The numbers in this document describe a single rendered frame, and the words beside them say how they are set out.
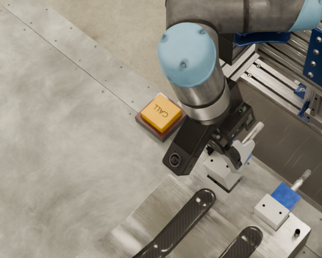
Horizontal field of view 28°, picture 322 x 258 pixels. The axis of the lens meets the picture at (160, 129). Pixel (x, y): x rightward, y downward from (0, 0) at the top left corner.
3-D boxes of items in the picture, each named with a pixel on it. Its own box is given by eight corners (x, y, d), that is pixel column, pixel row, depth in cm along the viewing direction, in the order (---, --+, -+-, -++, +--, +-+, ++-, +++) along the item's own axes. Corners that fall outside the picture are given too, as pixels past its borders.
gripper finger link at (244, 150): (268, 159, 112) (251, 130, 106) (247, 184, 111) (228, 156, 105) (255, 151, 114) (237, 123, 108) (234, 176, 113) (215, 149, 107)
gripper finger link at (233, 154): (249, 167, 107) (230, 138, 101) (243, 174, 107) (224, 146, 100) (229, 155, 110) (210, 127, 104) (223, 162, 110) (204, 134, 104)
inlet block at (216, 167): (253, 123, 121) (249, 109, 116) (274, 137, 118) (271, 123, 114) (208, 175, 118) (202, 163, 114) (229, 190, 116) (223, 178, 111)
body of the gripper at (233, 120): (258, 124, 106) (247, 88, 96) (225, 163, 105) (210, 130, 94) (223, 101, 110) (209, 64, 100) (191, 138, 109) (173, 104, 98)
